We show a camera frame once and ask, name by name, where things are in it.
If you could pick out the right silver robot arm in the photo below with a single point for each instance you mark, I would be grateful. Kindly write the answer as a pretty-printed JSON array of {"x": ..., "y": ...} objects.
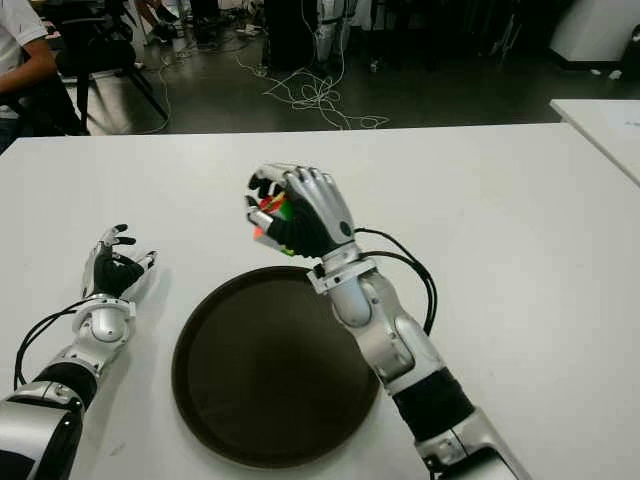
[{"x": 390, "y": 335}]

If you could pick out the multicoloured Rubik's cube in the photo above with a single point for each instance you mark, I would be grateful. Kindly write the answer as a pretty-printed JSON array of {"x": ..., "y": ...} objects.
[{"x": 284, "y": 209}]

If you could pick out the seated person in white shirt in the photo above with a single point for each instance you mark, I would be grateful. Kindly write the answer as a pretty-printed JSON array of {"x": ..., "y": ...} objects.
[{"x": 17, "y": 40}]

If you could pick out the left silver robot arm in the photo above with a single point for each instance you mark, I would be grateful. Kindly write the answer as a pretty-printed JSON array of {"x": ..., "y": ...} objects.
[{"x": 102, "y": 325}]

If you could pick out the white power strip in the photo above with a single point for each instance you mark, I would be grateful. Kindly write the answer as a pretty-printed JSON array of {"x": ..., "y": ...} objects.
[{"x": 247, "y": 30}]

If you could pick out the dark brown round plate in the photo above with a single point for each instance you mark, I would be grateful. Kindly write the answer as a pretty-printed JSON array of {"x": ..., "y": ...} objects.
[{"x": 265, "y": 380}]

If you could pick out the black bag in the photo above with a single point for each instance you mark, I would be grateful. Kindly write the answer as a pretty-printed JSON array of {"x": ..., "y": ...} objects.
[{"x": 632, "y": 52}]

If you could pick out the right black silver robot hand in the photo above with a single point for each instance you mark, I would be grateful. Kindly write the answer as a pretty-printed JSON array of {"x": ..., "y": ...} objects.
[{"x": 320, "y": 210}]

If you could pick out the black office chair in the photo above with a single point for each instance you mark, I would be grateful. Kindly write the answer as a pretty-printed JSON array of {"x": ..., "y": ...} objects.
[{"x": 100, "y": 50}]

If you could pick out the crumpled white paper scrap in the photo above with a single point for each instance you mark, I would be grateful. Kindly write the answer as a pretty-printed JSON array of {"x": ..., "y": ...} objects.
[{"x": 615, "y": 74}]

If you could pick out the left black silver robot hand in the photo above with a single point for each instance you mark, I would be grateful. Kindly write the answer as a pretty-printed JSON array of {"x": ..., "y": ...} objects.
[{"x": 112, "y": 275}]

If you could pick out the black floor cabinet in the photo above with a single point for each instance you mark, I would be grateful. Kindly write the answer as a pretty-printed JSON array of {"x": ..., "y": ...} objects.
[{"x": 290, "y": 32}]

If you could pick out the dark sneaker with white sole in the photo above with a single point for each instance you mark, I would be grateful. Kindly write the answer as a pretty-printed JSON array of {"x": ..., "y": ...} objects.
[{"x": 161, "y": 34}]

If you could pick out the white cabinet with black base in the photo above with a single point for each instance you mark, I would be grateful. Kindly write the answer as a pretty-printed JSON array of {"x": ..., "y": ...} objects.
[{"x": 585, "y": 27}]

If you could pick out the white side table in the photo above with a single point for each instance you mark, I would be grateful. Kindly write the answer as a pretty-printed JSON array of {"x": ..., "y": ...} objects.
[{"x": 600, "y": 125}]

